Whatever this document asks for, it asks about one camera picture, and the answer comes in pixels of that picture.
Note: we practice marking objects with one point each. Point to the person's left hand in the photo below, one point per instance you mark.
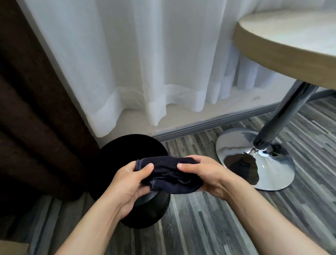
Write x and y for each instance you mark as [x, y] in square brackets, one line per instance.
[125, 187]

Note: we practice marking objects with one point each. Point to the person's right hand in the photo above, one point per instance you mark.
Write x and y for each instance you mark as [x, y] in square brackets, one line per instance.
[210, 176]

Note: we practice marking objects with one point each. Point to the person's left thumb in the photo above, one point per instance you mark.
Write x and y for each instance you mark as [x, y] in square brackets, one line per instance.
[144, 170]

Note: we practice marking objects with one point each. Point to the person's right thumb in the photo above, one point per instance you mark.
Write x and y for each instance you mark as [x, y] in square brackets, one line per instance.
[187, 168]

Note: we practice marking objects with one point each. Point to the dark navy sock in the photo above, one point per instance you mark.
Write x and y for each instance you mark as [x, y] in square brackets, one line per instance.
[168, 172]

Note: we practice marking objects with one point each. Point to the person's left forearm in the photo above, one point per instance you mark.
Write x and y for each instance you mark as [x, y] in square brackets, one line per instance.
[91, 226]

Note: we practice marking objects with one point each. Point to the person's right forearm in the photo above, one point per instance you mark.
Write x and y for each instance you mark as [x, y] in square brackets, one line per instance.
[265, 223]

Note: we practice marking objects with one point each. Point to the black round waste bin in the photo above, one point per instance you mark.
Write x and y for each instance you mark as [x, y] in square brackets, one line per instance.
[131, 184]

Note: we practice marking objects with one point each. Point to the grey baseboard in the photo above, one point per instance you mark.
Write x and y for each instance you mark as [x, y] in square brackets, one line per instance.
[215, 122]

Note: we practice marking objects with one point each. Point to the chrome round table base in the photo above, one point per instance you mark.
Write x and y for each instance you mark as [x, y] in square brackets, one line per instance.
[252, 160]

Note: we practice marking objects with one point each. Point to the white sheer curtain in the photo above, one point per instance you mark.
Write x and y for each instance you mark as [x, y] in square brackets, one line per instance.
[147, 60]

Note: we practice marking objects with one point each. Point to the chrome table pole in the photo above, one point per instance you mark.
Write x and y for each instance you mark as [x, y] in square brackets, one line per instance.
[283, 113]

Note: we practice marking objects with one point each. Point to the dark brown heavy curtain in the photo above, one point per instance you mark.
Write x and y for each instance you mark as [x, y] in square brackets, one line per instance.
[36, 118]

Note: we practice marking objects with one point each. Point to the round wooden table top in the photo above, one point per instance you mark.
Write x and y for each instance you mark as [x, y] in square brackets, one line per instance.
[288, 42]

